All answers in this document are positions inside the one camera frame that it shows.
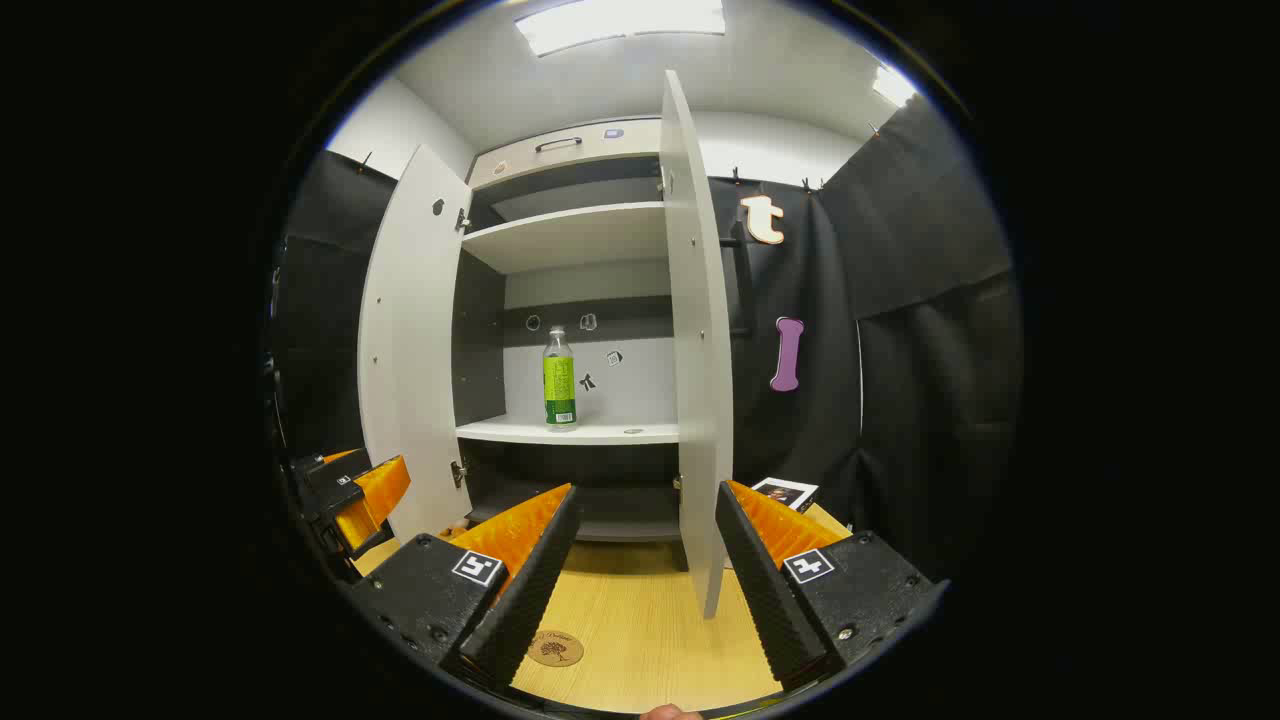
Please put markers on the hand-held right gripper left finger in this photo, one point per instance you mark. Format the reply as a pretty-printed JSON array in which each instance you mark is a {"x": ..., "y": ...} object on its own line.
[{"x": 530, "y": 600}]

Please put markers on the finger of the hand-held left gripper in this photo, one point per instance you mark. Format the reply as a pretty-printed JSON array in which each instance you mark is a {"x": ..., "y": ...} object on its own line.
[
  {"x": 335, "y": 466},
  {"x": 380, "y": 495}
]

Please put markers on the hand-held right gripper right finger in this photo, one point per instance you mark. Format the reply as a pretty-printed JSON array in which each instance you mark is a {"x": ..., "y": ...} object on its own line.
[{"x": 765, "y": 590}]

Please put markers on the round brown coaster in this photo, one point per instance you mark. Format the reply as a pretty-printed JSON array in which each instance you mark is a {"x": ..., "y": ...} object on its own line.
[{"x": 556, "y": 650}]

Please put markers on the grey cabinet door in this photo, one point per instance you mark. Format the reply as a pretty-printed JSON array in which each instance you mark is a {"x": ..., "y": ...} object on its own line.
[
  {"x": 700, "y": 380},
  {"x": 410, "y": 350}
]

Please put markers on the green label plastic bottle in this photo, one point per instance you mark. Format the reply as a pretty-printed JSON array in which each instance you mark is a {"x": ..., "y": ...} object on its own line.
[{"x": 560, "y": 390}]

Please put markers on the grey white cabinet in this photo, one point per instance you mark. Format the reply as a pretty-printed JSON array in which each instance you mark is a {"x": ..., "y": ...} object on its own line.
[{"x": 590, "y": 285}]

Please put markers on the white cabinet shelf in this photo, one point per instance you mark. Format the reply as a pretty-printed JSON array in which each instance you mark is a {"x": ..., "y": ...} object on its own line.
[
  {"x": 600, "y": 432},
  {"x": 570, "y": 235}
]

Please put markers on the grey cabinet drawer front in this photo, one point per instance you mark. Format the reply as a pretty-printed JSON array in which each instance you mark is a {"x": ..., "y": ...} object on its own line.
[{"x": 600, "y": 150}]

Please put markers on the small white orange toy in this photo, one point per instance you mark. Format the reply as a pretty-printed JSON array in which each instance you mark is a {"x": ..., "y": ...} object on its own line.
[{"x": 456, "y": 528}]

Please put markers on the white book with dark photo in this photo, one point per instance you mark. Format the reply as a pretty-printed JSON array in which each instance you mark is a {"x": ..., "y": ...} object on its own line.
[{"x": 785, "y": 493}]

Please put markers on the black backdrop cloth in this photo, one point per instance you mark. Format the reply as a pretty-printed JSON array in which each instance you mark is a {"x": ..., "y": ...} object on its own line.
[{"x": 920, "y": 400}]

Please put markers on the ceiling light panel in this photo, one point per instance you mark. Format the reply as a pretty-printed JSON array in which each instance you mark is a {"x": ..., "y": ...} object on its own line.
[
  {"x": 620, "y": 20},
  {"x": 893, "y": 86}
]

